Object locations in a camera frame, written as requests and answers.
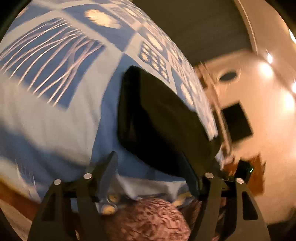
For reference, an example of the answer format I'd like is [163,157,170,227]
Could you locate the black pants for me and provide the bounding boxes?
[117,66,221,179]

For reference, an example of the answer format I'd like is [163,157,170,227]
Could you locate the maroon patterned person clothing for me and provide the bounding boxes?
[102,198,202,240]

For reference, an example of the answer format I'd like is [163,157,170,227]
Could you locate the brown wooden cabinet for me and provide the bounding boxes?
[223,153,266,196]

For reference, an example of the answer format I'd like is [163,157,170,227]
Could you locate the oval white framed mirror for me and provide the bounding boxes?
[218,69,240,83]

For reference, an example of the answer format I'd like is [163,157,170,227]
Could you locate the blue patterned bed sheet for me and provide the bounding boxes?
[1,1,218,207]

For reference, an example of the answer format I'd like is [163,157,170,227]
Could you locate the dark green curtain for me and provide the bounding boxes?
[133,0,252,66]

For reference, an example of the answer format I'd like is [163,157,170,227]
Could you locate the brown wooden bed frame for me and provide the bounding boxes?
[0,180,39,221]

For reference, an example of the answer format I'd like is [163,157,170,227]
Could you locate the black wall television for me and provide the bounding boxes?
[222,102,253,143]

